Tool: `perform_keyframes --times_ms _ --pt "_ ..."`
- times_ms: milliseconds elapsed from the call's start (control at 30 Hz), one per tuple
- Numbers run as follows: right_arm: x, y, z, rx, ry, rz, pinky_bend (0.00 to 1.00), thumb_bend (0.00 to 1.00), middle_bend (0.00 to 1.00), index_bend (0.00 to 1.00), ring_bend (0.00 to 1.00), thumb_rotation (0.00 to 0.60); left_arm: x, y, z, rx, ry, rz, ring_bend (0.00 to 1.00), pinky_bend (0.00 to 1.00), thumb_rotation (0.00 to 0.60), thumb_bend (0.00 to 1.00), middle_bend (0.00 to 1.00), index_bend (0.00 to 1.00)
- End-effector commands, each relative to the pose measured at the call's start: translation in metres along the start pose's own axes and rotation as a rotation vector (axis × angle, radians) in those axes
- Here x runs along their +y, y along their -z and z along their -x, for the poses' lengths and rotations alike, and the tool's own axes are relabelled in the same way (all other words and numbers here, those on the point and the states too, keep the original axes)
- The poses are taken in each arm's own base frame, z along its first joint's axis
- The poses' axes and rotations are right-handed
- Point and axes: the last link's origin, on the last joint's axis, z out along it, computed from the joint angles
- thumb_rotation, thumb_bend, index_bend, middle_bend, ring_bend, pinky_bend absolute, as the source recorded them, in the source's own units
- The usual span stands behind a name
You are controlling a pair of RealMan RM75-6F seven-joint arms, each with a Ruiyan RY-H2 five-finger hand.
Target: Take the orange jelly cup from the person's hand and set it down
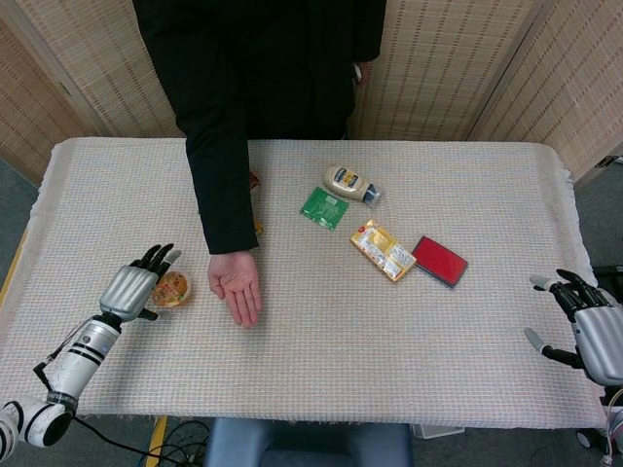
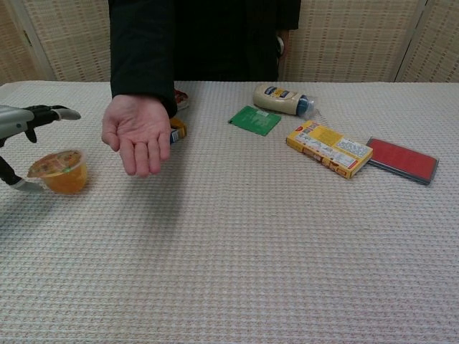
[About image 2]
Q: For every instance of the red stamp pad case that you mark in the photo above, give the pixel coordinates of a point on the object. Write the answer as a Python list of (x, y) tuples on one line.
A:
[(401, 159)]

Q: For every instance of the mayonnaise squeeze bottle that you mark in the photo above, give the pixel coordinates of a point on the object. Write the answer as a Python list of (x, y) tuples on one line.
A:
[(276, 98)]

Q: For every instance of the yellow food box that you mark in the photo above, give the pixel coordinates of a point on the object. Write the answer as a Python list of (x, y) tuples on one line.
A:
[(330, 147)]

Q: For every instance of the green flat packet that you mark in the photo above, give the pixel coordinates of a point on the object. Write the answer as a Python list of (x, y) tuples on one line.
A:
[(254, 120)]

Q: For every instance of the person's left hand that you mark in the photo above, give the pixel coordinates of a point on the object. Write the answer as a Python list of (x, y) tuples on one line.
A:
[(283, 46)]

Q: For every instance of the white woven tablecloth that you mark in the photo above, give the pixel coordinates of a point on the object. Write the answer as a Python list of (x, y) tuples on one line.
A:
[(229, 251)]

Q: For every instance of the bamboo folding screen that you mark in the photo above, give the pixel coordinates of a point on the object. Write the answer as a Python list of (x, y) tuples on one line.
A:
[(358, 43)]

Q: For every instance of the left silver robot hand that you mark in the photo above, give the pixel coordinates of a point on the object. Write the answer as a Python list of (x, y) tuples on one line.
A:
[(18, 120)]

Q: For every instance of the small yellow blue box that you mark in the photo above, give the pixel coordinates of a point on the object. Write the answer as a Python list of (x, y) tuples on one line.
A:
[(177, 132)]

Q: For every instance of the red snack packet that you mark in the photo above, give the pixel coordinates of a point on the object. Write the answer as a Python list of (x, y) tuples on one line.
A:
[(181, 98)]

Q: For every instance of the orange cup container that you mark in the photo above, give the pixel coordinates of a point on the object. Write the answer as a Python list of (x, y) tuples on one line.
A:
[(64, 179)]

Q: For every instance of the person's right hand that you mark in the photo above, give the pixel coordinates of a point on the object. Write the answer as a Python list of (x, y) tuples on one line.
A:
[(136, 132)]

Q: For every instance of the person's black-sleeved right forearm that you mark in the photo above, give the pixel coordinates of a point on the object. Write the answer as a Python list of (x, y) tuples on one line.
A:
[(143, 53)]

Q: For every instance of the person's black-clothed torso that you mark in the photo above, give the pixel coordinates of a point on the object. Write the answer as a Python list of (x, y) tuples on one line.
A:
[(222, 39)]

